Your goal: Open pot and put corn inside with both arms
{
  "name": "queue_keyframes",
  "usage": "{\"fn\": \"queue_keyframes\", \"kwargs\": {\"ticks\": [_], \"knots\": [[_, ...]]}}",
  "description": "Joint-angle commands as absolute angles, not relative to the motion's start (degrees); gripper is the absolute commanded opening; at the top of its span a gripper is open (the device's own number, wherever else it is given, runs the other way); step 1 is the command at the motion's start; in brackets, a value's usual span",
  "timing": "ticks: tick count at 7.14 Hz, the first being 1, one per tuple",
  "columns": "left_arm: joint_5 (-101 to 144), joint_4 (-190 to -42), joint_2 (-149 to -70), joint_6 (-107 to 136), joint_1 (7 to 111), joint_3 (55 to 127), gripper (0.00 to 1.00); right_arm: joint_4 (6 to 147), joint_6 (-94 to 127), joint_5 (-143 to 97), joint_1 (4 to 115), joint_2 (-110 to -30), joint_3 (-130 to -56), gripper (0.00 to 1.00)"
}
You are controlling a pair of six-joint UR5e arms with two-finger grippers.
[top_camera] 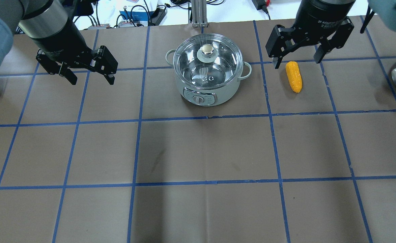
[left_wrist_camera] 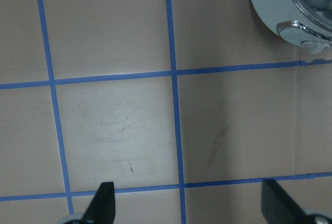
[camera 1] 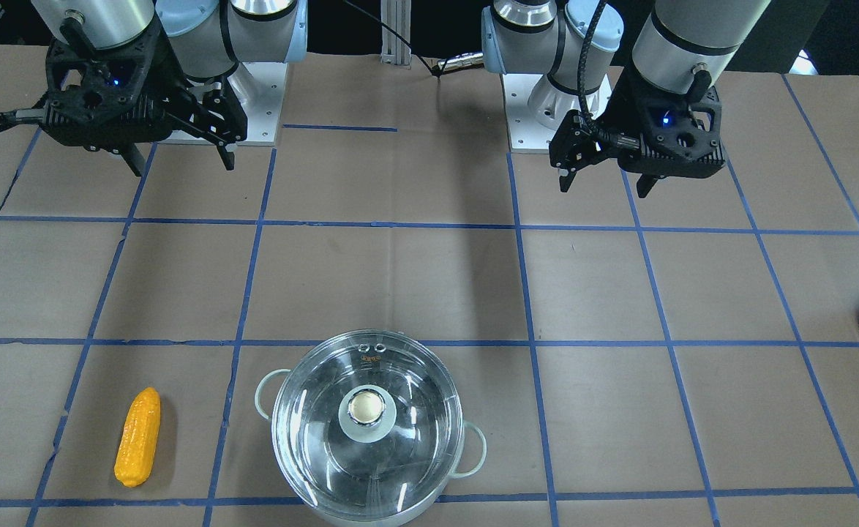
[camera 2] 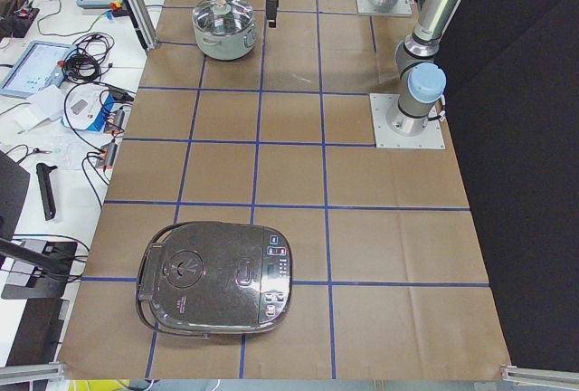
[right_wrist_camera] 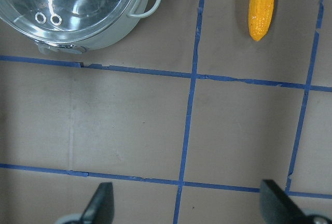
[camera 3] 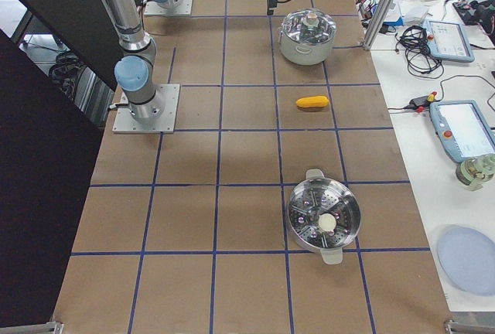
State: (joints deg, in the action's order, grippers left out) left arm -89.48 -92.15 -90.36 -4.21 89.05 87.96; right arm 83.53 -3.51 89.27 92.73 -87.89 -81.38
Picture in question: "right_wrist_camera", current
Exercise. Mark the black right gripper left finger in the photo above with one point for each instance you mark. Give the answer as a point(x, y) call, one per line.
point(101, 208)

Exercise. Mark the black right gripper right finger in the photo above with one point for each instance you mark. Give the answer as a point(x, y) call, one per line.
point(276, 207)

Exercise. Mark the yellow corn cob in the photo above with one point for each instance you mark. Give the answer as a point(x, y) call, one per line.
point(260, 14)

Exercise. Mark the grey green cooking pot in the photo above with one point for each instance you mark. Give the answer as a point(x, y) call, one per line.
point(136, 10)

